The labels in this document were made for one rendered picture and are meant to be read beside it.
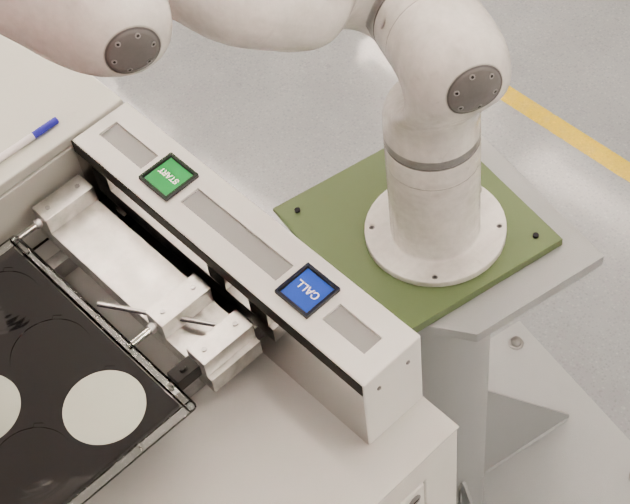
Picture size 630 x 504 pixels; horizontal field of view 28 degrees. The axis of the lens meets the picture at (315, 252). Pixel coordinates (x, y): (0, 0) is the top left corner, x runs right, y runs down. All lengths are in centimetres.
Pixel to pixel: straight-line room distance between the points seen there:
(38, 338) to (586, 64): 182
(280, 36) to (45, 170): 52
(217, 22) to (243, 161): 165
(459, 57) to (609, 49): 181
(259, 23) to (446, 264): 51
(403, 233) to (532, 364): 95
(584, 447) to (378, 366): 108
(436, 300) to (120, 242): 42
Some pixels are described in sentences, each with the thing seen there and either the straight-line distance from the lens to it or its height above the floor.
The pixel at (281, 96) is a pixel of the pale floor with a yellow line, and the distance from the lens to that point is 303.
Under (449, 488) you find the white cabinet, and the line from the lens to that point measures 167.
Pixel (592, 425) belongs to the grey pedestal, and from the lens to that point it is 248.
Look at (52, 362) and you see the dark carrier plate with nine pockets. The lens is 157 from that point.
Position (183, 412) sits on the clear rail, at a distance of 149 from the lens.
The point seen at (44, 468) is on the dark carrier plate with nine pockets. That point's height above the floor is 90.
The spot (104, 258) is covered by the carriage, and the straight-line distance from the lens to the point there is 167.
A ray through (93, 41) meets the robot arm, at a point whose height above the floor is 141.
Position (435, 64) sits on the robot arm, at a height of 123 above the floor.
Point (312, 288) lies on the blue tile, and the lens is 149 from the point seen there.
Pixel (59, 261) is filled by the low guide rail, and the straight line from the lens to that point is 172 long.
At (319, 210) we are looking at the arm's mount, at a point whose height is 83.
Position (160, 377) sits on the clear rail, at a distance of 152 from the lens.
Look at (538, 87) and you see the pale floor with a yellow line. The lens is 302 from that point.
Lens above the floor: 218
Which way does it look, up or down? 53 degrees down
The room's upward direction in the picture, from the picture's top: 8 degrees counter-clockwise
